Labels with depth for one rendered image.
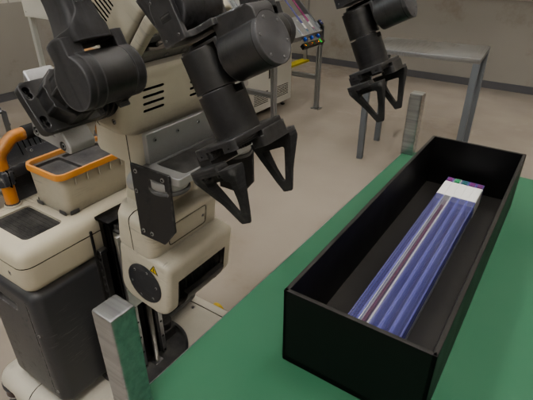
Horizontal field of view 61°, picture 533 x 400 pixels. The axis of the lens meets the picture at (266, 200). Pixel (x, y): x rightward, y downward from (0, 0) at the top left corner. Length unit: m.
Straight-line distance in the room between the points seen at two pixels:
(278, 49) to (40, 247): 0.81
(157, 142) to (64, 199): 0.40
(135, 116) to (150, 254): 0.31
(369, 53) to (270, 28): 0.42
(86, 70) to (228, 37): 0.23
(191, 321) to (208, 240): 0.59
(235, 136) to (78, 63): 0.25
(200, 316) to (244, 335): 1.01
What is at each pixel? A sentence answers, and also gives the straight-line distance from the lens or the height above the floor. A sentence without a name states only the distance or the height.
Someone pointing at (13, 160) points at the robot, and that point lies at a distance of 1.38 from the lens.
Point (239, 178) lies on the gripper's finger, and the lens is 0.50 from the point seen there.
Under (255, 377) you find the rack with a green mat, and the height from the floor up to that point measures 0.95.
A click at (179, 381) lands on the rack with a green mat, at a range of 0.59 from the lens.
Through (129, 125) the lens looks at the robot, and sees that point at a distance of 0.86.
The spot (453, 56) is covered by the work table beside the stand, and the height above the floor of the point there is 0.80.
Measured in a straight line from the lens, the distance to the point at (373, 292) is 0.64.
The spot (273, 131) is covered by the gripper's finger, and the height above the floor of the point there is 1.20.
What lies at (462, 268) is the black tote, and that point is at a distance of 0.77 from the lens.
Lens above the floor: 1.40
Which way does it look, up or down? 30 degrees down
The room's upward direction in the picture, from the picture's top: straight up
